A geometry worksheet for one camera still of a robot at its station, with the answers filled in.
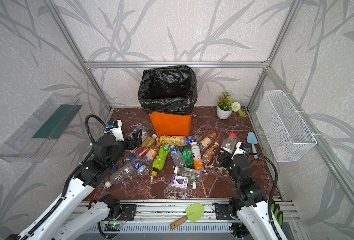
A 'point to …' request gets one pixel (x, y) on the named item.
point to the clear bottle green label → (193, 174)
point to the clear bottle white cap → (123, 173)
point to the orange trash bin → (166, 124)
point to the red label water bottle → (229, 144)
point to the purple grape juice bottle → (178, 181)
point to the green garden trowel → (195, 212)
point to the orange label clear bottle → (151, 153)
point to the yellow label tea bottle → (171, 139)
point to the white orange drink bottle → (198, 163)
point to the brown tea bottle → (208, 155)
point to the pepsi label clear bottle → (140, 167)
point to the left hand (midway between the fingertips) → (136, 127)
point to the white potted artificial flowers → (225, 107)
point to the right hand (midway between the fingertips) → (221, 146)
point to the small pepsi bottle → (191, 139)
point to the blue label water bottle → (177, 156)
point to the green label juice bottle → (161, 158)
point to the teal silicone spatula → (252, 139)
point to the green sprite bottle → (187, 155)
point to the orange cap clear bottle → (207, 141)
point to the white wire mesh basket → (286, 134)
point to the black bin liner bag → (168, 90)
